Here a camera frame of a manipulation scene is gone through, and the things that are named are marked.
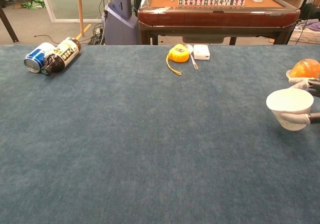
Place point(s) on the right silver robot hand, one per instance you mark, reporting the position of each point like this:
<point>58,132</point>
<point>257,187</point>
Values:
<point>297,118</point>

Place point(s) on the white paper cup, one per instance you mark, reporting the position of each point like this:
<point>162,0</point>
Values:
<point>287,101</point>

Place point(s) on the orange translucent plastic bowl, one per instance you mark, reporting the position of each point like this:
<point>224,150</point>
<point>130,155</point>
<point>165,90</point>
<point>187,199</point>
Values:
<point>306,69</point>

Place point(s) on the white plastic basket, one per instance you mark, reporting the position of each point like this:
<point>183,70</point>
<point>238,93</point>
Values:
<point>307,36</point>

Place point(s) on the purple cloth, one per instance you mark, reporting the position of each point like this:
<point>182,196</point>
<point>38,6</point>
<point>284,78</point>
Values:
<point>313,25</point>

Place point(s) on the small white box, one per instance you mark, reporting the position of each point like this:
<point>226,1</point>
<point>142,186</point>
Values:
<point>201,52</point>

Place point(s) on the white plastic spoon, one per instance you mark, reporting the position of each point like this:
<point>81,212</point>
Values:
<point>190,48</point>

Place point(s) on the brown mahjong table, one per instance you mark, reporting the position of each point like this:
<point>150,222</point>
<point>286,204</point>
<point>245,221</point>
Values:
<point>212,19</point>

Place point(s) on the yellow tape measure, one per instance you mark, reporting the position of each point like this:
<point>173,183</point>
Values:
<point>178,55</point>

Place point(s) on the row of face-up mahjong tiles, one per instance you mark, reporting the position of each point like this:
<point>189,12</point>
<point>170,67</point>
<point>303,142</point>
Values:
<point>211,1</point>

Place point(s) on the blue felt table mat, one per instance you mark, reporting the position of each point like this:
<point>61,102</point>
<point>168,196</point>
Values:
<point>150,139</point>

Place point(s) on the brown tea bottle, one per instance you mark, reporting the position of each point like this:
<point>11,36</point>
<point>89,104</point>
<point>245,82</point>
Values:
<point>63,55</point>

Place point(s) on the wooden pole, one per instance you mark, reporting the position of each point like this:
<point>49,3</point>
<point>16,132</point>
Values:
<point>80,9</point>

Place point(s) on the blue white drink can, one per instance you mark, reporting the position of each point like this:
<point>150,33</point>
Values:
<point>35,59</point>

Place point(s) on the green bag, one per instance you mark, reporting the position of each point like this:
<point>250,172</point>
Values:
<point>33,4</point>

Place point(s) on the black table leg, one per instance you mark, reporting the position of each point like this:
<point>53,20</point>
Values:
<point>8,25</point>

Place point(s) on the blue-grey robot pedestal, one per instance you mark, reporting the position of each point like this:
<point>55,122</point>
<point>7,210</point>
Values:
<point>120,26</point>

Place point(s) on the white glass door frame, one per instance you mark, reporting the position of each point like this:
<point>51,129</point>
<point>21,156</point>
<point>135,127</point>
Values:
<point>67,20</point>

